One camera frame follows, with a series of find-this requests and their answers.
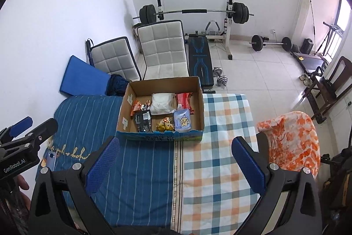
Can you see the white soft pouch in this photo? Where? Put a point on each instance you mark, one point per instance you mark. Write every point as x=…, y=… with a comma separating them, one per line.
x=162, y=102

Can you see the large white padded chair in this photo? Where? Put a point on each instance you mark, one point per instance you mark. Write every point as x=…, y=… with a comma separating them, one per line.
x=162, y=50

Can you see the pair of pale shoes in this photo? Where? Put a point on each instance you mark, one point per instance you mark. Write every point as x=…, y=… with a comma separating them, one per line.
x=305, y=79

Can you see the black speaker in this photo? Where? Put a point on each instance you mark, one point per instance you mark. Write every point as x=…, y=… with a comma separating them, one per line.
x=307, y=45

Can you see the barbell with black plates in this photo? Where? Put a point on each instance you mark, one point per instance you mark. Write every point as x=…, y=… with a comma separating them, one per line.
x=195, y=11

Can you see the cardboard box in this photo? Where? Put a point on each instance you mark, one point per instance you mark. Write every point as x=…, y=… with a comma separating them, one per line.
x=126, y=125

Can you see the small barbell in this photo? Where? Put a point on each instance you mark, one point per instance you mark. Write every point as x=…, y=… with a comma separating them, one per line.
x=257, y=42

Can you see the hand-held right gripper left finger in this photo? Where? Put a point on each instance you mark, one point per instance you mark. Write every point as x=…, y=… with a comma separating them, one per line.
x=103, y=166

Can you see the grey chair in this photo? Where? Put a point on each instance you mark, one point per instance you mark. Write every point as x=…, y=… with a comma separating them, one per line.
x=263, y=148

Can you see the light blue phone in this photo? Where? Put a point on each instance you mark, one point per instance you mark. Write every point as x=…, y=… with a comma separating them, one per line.
x=51, y=159

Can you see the blue white tissue pack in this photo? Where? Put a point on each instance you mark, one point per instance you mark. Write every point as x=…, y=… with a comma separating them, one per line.
x=182, y=120

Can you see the black weight bench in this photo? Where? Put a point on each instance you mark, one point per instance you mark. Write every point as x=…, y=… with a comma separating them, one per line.
x=200, y=58

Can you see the dark blue bag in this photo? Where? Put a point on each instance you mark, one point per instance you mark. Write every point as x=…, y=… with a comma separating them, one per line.
x=117, y=85

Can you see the yellow cartoon snack packet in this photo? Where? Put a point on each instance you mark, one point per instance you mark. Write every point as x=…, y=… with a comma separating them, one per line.
x=165, y=125

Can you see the small white padded chair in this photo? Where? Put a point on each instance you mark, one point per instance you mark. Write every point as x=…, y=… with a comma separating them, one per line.
x=114, y=60

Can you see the black exercise bike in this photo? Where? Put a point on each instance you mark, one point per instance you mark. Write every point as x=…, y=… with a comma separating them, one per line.
x=341, y=177

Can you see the blue foam mat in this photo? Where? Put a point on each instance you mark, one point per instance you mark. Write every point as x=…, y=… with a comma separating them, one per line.
x=82, y=75

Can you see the white barbell rack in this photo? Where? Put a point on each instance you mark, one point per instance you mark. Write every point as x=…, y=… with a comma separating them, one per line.
x=227, y=34

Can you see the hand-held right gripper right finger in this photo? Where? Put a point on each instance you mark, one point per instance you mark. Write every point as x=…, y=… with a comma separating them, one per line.
x=249, y=166

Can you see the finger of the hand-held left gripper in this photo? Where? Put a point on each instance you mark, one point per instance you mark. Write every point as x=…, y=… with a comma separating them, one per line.
x=44, y=129
x=22, y=123

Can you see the dark wooden chair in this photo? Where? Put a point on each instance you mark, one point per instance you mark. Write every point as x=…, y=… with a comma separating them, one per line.
x=342, y=69

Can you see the orange floral blanket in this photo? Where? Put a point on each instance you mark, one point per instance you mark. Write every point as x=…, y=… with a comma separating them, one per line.
x=294, y=138

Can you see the person's left hand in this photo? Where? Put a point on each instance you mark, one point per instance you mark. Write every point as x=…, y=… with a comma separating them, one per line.
x=22, y=182

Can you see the orange cartoon snack packet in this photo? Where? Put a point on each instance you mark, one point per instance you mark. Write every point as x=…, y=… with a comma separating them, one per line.
x=139, y=108

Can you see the black treadmill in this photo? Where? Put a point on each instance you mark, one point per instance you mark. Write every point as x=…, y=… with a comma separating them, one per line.
x=312, y=61

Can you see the red snack packet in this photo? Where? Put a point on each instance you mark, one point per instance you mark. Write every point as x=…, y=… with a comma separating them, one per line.
x=184, y=101

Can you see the black snack packet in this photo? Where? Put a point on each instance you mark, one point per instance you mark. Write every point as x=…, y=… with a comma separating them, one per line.
x=143, y=120

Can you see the chrome dumbbell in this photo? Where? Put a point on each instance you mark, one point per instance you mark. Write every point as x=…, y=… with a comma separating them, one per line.
x=221, y=79

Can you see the checked bedsheet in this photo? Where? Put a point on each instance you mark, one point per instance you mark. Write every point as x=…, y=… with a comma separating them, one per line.
x=211, y=163

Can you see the blue striped bedsheet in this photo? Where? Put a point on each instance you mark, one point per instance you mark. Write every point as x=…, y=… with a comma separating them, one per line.
x=143, y=169

